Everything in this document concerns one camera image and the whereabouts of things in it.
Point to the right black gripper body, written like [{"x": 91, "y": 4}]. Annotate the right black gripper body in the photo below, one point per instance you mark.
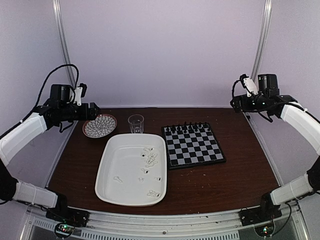
[{"x": 247, "y": 107}]

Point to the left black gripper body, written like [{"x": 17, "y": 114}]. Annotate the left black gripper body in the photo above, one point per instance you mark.
[{"x": 83, "y": 115}]

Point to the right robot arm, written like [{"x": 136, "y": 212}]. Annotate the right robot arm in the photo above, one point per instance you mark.
[{"x": 301, "y": 136}]

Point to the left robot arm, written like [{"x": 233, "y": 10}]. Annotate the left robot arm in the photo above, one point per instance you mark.
[{"x": 63, "y": 105}]

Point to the black chess pieces row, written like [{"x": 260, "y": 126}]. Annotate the black chess pieces row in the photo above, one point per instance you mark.
[{"x": 187, "y": 128}]

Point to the white chess piece lone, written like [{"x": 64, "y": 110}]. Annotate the white chess piece lone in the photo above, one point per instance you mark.
[{"x": 118, "y": 179}]

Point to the white chess piece pair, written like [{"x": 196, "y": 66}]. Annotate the white chess piece pair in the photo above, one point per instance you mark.
[{"x": 153, "y": 194}]

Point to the patterned ceramic plate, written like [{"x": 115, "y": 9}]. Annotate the patterned ceramic plate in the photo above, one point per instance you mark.
[{"x": 103, "y": 125}]

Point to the clear drinking glass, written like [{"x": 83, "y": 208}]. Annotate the clear drinking glass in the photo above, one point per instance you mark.
[{"x": 136, "y": 124}]

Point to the black and white chessboard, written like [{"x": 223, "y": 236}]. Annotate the black and white chessboard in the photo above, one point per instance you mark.
[{"x": 193, "y": 149}]

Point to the white rectangular tray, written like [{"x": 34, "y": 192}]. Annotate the white rectangular tray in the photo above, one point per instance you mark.
[{"x": 121, "y": 157}]

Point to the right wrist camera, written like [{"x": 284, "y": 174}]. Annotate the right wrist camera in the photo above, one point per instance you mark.
[{"x": 249, "y": 85}]

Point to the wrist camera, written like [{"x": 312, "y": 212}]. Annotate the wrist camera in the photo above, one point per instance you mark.
[
  {"x": 249, "y": 85},
  {"x": 79, "y": 93}
]

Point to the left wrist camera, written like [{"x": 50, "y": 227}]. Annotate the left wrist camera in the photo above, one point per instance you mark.
[{"x": 79, "y": 93}]

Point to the right aluminium frame post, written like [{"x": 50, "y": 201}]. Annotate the right aluminium frame post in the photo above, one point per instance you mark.
[{"x": 264, "y": 30}]

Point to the aluminium frame post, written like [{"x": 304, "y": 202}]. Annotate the aluminium frame post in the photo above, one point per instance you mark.
[
  {"x": 264, "y": 30},
  {"x": 63, "y": 40}
]

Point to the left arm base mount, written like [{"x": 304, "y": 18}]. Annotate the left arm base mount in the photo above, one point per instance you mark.
[{"x": 71, "y": 216}]

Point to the left aluminium frame post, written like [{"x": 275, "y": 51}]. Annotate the left aluminium frame post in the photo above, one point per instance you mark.
[{"x": 63, "y": 40}]

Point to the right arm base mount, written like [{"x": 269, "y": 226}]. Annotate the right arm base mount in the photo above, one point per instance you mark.
[{"x": 257, "y": 215}]

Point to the front aluminium rail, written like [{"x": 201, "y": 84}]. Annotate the front aluminium rail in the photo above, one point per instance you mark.
[{"x": 188, "y": 216}]

